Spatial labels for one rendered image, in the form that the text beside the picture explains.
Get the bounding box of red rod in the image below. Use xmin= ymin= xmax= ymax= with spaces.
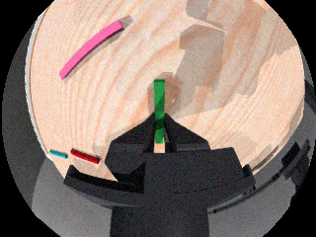
xmin=70 ymin=149 xmax=100 ymax=165

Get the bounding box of turquoise rod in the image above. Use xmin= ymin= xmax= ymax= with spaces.
xmin=48 ymin=150 xmax=68 ymax=159

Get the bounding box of green rod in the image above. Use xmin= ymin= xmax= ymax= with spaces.
xmin=154 ymin=79 xmax=165 ymax=145

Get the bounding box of pink rod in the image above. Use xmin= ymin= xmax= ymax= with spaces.
xmin=59 ymin=20 xmax=125 ymax=79

